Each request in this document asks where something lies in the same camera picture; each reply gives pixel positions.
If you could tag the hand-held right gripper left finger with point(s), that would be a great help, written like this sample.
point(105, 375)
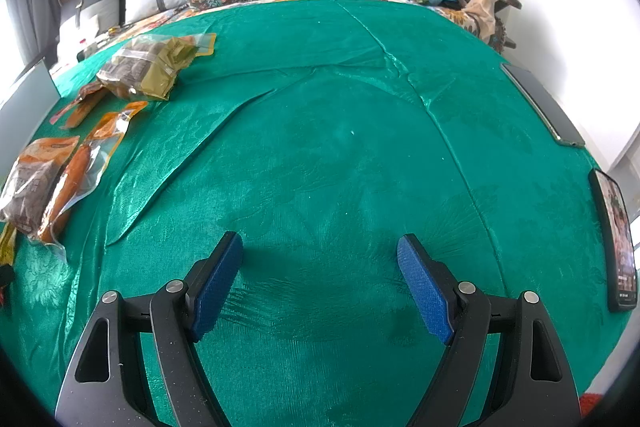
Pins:
point(217, 287)

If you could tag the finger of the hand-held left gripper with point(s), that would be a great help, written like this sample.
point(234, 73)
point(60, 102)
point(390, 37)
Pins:
point(5, 276)

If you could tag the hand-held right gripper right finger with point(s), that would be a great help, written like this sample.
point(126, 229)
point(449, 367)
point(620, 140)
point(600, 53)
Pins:
point(425, 292)

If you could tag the yellow snack packet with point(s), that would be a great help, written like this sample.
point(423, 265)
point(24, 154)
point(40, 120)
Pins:
point(7, 244)

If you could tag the brown snack packet orange top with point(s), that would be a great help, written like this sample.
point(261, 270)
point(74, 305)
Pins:
point(32, 182)

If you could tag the long orange sausage packet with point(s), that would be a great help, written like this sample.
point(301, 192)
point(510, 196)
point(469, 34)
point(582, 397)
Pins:
point(75, 172)

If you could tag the small red sausage packet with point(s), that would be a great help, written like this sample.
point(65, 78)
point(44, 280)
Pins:
point(82, 104)

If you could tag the olive packet of brown balls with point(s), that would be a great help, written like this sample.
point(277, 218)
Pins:
point(137, 69)

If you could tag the clear packet with orange edge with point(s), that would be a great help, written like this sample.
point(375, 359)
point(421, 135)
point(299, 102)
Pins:
point(204, 44)

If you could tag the white flat board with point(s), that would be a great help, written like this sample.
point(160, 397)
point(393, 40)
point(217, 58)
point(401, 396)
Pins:
point(25, 112)

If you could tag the green satin bedspread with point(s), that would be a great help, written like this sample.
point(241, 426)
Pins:
point(325, 132)

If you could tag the phone with lit screen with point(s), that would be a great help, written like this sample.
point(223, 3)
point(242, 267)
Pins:
point(617, 237)

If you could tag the dark phone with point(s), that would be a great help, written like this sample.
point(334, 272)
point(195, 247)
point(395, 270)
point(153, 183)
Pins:
point(542, 104)

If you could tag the yellow floral bedsheet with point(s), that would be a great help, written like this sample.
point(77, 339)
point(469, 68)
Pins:
point(150, 19)

